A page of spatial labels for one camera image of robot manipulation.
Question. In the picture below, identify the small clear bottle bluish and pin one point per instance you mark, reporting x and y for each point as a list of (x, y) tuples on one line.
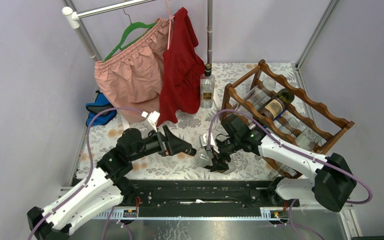
[(288, 128)]

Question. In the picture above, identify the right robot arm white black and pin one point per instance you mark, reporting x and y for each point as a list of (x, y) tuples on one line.
[(328, 179)]

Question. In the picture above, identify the clear glass flask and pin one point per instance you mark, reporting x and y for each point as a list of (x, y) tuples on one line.
[(258, 96)]

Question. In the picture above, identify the floral table mat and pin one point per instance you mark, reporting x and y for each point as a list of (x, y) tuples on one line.
[(244, 165)]

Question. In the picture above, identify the pink clothes hanger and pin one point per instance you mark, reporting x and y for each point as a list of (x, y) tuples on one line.
[(170, 21)]

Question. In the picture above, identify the pink skirt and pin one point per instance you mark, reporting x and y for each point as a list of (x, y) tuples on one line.
[(132, 79)]

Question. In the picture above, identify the clear square liquor bottle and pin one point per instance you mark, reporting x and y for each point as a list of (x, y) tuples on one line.
[(203, 160)]

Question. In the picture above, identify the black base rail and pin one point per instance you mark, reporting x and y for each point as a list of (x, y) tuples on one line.
[(203, 198)]

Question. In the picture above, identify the wooden wine rack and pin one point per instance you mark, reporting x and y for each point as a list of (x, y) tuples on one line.
[(262, 71)]

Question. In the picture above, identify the dark green wine bottle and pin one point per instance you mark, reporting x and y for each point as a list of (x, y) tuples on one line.
[(277, 103)]

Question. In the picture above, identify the vertical metal pole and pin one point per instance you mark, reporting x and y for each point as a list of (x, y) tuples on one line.
[(209, 31)]

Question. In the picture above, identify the red garment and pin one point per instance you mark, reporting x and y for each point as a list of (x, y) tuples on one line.
[(182, 71)]

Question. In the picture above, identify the metal clothes rail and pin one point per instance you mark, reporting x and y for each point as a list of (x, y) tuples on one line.
[(102, 22)]

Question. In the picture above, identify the blue black bag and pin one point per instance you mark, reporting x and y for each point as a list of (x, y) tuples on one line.
[(100, 103)]

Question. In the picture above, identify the clear bottle black gold cap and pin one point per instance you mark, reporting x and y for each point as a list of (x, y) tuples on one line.
[(207, 87)]

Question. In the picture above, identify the small clear glass bottle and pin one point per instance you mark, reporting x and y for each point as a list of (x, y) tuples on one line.
[(241, 112)]

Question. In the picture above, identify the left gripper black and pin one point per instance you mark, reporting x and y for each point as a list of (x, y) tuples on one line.
[(170, 145)]

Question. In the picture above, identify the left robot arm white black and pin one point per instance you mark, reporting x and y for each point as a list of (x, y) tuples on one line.
[(105, 186)]

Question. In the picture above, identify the clear glass wine bottle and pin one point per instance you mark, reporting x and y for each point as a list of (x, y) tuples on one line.
[(308, 139)]

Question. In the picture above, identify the white fabric strip by rack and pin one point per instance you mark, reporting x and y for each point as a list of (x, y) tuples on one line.
[(216, 100)]

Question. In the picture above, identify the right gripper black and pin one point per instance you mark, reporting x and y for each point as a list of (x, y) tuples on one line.
[(218, 164)]

